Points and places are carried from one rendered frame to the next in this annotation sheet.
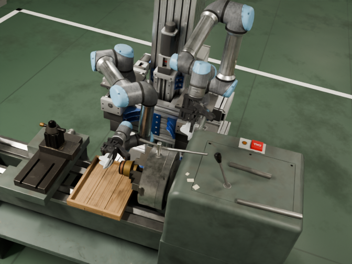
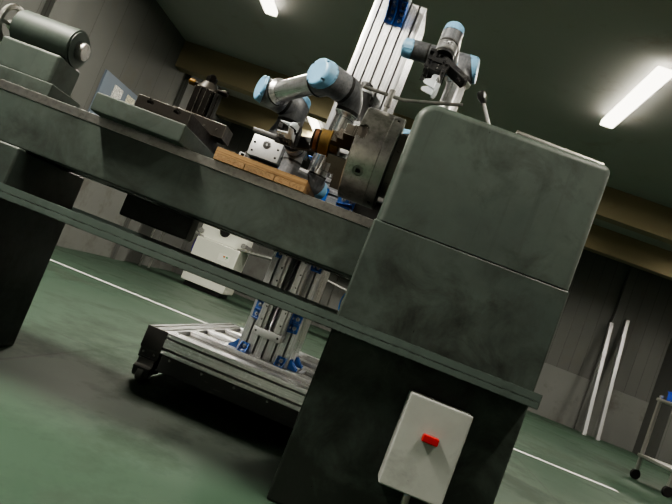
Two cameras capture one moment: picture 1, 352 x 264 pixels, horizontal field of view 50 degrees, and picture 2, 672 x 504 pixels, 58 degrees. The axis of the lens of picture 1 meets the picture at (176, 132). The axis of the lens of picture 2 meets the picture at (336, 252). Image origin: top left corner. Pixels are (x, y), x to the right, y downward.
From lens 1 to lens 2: 2.06 m
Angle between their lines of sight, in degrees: 46
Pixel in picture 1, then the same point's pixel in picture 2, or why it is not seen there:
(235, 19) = (463, 60)
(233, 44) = (455, 92)
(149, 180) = (378, 118)
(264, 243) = (556, 200)
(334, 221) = not seen: outside the picture
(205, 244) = (457, 218)
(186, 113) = (435, 63)
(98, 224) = (249, 214)
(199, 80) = (454, 33)
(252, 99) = not seen: hidden behind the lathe
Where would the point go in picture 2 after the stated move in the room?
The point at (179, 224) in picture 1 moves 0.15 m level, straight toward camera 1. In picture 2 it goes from (423, 171) to (434, 160)
